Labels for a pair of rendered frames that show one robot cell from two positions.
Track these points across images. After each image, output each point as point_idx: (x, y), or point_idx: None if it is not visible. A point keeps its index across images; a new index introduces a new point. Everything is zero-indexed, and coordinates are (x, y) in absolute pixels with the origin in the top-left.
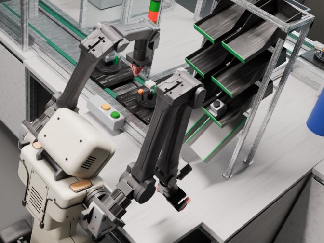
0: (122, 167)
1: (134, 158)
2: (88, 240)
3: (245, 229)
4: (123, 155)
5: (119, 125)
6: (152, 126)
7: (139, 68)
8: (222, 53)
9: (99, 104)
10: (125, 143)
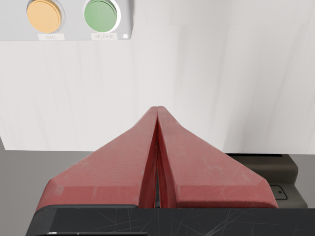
0: (236, 66)
1: (238, 18)
2: (286, 173)
3: None
4: (210, 39)
5: (131, 2)
6: None
7: (153, 150)
8: None
9: (22, 26)
10: (178, 2)
